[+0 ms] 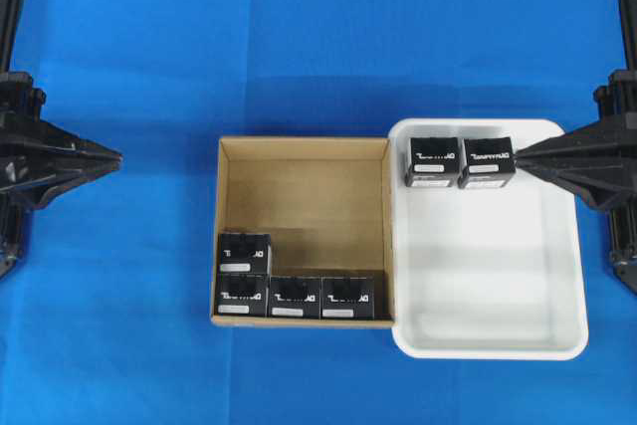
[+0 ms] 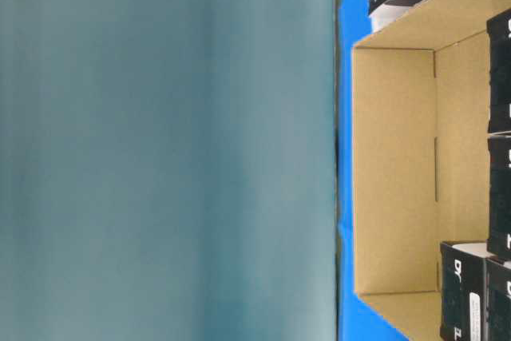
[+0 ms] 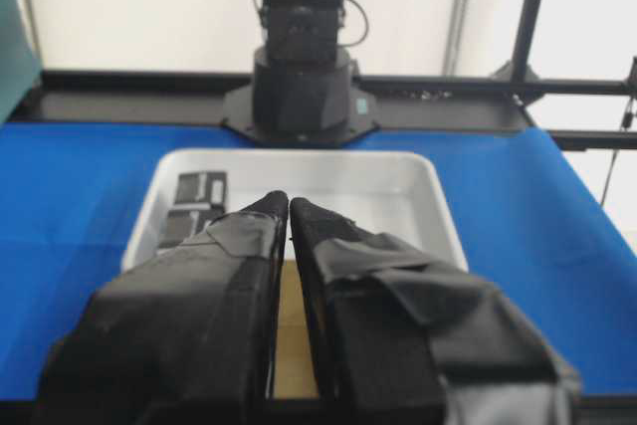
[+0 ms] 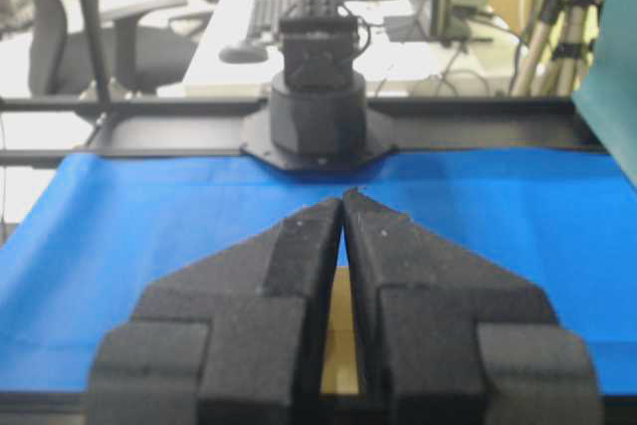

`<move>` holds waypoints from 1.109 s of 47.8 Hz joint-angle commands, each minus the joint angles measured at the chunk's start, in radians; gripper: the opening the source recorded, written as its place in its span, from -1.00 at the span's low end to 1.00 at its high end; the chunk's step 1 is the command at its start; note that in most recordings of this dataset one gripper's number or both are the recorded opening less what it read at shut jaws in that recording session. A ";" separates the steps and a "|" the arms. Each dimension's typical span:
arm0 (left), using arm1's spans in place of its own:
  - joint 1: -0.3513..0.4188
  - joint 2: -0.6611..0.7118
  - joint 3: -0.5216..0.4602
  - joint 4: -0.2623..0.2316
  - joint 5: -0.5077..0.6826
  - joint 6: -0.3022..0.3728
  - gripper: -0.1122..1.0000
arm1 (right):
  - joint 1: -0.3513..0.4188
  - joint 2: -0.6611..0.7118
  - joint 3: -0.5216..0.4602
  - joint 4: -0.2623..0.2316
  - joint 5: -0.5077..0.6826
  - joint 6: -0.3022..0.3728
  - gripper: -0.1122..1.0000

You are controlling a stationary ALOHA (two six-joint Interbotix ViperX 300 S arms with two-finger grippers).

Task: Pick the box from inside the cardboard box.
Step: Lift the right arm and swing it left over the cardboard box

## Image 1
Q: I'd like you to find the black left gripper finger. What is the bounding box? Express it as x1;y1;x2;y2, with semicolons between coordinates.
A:
19;159;121;210
30;120;122;161

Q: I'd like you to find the white plastic tray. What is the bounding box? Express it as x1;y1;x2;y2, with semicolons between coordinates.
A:
388;118;588;360

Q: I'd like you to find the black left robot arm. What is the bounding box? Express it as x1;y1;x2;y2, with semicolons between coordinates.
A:
1;0;122;276

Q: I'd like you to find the black box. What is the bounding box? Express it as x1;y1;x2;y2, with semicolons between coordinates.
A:
268;276;321;319
320;277;375;320
404;137;461;188
218;232;272;275
458;136;516;189
214;273;270;318

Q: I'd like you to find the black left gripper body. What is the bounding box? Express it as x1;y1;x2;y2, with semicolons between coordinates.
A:
1;72;47;206

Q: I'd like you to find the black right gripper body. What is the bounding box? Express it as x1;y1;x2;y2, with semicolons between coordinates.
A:
591;70;636;206

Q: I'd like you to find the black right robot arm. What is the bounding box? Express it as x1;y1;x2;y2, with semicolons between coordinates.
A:
516;0;636;292

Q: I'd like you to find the blue table cloth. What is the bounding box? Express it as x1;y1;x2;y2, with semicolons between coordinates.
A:
1;0;636;424

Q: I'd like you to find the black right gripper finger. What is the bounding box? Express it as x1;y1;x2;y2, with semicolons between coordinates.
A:
516;118;617;161
517;159;628;211

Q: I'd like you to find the brown cardboard box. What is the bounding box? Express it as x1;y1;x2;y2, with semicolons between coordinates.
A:
209;136;395;328

